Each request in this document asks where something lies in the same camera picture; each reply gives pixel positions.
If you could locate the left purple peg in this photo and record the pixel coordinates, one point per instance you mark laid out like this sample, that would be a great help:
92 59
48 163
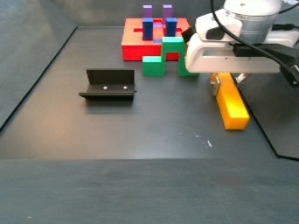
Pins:
147 10

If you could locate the green arch block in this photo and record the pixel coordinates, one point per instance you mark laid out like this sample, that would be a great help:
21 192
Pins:
153 64

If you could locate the long yellow block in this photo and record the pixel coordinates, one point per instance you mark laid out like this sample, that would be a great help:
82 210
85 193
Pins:
231 106

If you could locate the purple peg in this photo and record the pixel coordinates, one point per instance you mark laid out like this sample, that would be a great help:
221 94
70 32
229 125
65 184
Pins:
147 10
167 11

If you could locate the blue peg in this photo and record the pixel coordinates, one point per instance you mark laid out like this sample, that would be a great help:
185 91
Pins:
171 26
147 28

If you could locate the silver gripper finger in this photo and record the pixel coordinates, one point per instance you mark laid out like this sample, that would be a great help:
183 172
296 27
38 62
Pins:
215 83
241 77

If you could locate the left blue peg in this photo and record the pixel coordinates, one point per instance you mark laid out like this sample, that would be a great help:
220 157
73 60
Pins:
147 28

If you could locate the right blue peg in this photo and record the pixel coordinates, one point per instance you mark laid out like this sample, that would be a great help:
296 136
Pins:
171 26

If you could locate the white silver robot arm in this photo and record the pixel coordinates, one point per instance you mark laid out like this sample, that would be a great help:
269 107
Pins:
288 66

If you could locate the black angled bracket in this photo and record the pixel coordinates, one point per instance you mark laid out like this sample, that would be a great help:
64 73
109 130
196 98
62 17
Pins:
109 84

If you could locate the right purple peg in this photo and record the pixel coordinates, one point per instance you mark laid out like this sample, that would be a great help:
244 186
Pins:
167 11

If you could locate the red slotted board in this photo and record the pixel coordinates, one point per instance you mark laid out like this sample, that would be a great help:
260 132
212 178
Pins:
135 48

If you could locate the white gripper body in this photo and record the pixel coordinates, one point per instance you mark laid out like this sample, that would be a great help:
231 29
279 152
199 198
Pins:
215 48

